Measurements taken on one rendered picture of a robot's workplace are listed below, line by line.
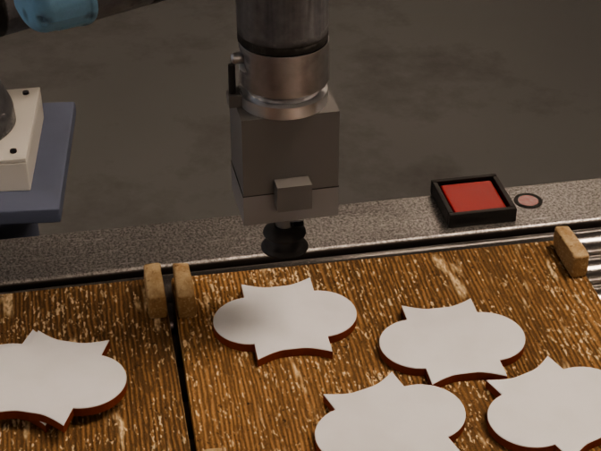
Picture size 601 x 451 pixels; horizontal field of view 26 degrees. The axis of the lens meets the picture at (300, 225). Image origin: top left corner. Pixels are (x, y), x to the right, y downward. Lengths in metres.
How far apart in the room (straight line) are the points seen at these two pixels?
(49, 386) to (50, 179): 0.50
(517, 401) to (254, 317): 0.26
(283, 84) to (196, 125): 2.45
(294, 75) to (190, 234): 0.39
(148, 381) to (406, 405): 0.23
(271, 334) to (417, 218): 0.29
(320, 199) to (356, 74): 2.65
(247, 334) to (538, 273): 0.31
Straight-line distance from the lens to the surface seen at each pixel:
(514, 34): 4.06
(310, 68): 1.06
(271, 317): 1.23
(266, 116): 1.08
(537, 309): 1.28
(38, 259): 1.39
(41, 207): 1.56
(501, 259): 1.34
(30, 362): 1.19
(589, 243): 1.42
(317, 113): 1.08
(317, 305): 1.24
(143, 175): 3.29
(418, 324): 1.23
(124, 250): 1.39
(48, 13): 1.05
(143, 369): 1.19
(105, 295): 1.29
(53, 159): 1.65
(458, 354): 1.19
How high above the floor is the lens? 1.69
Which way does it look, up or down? 33 degrees down
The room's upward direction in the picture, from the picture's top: straight up
